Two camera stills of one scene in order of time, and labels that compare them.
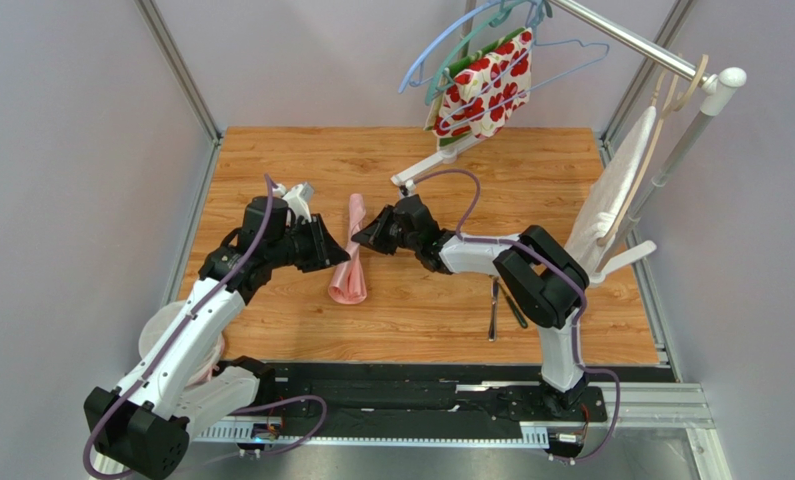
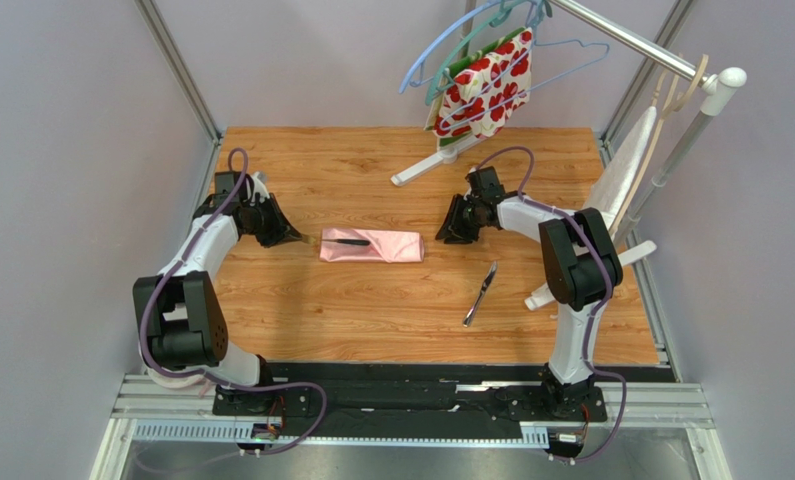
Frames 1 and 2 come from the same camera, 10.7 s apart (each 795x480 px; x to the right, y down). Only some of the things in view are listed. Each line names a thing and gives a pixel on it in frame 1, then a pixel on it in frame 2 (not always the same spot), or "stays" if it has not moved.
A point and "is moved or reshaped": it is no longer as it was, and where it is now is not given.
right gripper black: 396,227 -> 456,221
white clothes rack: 722,81 stays
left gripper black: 325,250 -> 281,231
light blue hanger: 404,79 stays
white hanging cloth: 610,193 stays
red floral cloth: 477,96 stays
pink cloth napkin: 349,284 is moved or reshaped
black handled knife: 516,312 is moved or reshaped
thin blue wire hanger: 443,123 stays
